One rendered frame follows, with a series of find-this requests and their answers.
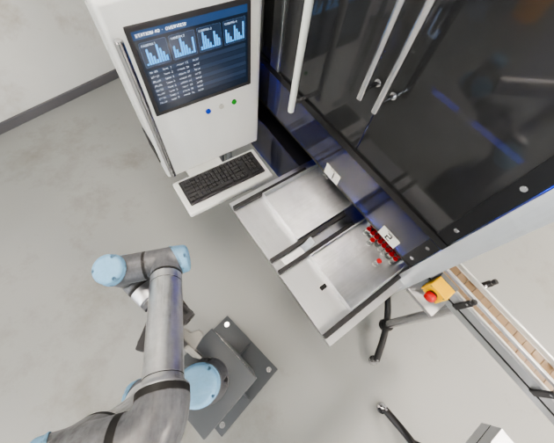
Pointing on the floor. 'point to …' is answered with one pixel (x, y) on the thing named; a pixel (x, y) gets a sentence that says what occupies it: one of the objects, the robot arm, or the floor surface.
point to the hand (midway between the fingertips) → (195, 356)
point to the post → (497, 232)
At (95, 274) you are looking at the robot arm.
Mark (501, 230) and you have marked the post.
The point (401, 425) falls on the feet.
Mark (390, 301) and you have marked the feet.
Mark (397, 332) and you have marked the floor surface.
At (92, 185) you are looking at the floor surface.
